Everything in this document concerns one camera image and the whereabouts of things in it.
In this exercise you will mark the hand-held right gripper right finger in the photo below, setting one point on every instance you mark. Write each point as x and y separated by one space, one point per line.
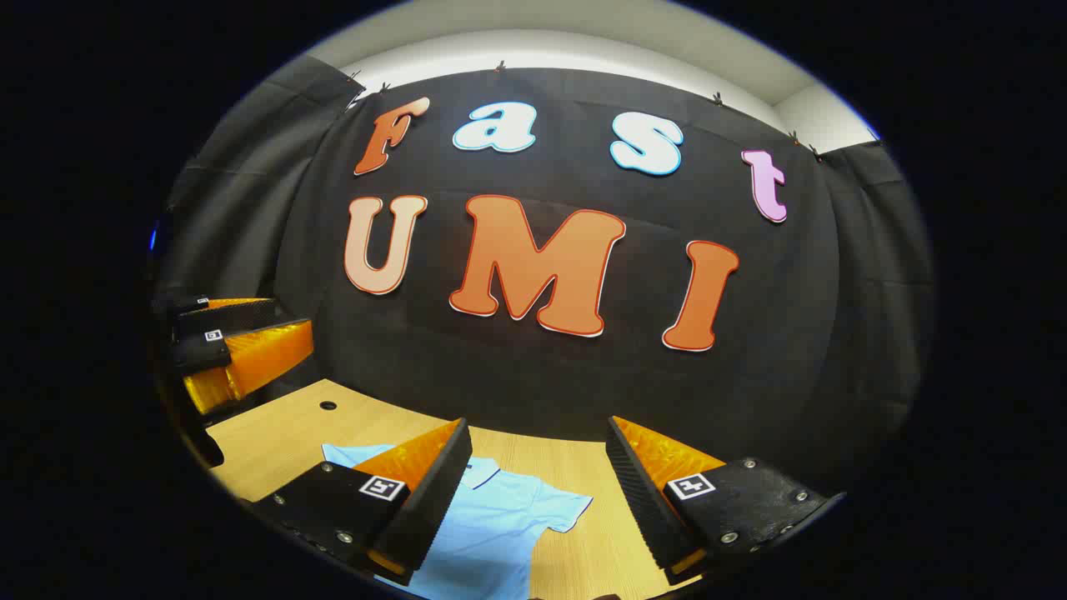
638 502

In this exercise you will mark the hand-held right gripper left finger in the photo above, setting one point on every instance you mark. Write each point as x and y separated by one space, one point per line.
433 510

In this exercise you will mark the light blue polo T-shirt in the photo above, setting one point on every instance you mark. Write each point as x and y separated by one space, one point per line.
492 521

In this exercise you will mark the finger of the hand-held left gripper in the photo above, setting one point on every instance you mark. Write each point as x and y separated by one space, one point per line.
267 354
237 315

